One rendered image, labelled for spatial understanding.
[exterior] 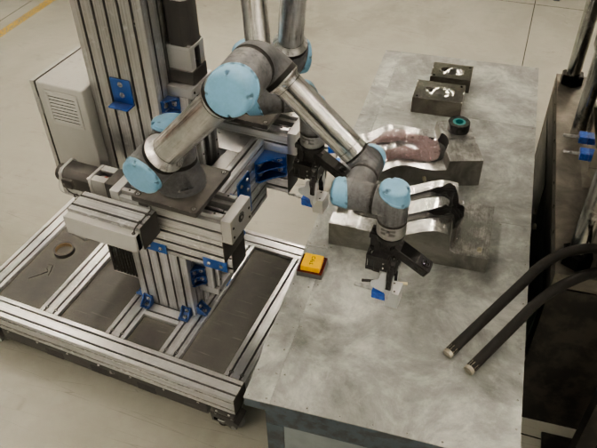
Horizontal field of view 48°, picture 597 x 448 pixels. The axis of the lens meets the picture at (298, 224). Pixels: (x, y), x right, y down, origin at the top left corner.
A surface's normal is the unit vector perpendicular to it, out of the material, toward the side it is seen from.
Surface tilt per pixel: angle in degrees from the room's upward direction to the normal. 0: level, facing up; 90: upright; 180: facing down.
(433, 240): 90
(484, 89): 0
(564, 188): 0
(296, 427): 90
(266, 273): 0
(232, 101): 84
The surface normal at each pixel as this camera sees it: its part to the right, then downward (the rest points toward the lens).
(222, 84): -0.26, 0.57
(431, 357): -0.01, -0.75
